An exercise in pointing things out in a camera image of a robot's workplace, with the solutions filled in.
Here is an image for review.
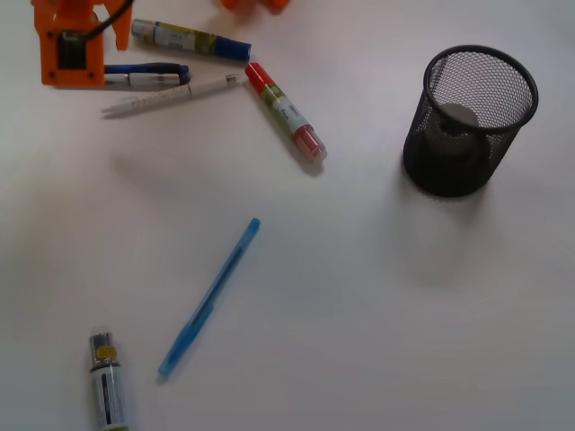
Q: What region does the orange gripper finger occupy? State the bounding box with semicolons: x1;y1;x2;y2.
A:
105;0;133;50

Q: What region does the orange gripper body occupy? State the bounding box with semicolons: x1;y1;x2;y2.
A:
31;0;104;86

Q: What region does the black tape roll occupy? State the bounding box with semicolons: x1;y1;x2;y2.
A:
424;102;480;157

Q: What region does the blue black pen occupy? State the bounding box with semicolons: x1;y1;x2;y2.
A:
104;63;189;76

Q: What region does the silver white pen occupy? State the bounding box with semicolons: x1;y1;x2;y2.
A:
105;73;190;89

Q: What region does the light blue ballpoint pen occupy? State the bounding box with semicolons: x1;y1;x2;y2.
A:
158;218;261;379

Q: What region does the black mesh pen holder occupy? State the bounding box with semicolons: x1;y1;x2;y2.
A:
402;45;539;198

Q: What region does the blue capped marker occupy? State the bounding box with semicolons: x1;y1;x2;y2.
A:
131;19;252;62

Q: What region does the red marker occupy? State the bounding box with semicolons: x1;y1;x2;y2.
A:
244;62;327;163

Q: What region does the black capped marker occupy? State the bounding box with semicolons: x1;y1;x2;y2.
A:
89;331;129;430

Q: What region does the black cable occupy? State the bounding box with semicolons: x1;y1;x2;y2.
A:
66;0;136;44

